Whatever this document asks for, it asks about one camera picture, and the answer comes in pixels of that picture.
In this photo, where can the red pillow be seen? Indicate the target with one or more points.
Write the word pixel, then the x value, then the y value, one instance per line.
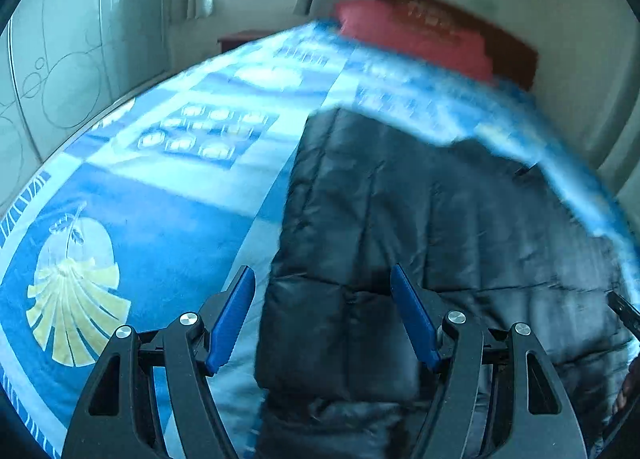
pixel 373 22

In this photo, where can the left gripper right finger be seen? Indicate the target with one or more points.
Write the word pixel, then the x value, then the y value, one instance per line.
pixel 529 413

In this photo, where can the wooden nightstand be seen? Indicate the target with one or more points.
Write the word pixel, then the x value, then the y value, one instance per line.
pixel 230 42

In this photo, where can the dark wooden headboard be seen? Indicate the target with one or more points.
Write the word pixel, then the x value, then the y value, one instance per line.
pixel 512 58

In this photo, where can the small brown embroidered cushion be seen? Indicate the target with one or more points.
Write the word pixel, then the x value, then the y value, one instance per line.
pixel 427 19

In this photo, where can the white sliding wardrobe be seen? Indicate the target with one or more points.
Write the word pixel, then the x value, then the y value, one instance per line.
pixel 62 63

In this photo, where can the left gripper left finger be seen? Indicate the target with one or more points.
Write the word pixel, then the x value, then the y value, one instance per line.
pixel 116 415

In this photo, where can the right grey curtain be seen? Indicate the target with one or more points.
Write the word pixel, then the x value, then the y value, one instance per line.
pixel 620 169

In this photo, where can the black quilted down jacket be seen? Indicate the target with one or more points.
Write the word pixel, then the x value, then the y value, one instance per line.
pixel 486 234

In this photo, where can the blue patterned bed sheet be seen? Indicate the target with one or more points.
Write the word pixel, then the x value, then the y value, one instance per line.
pixel 156 207

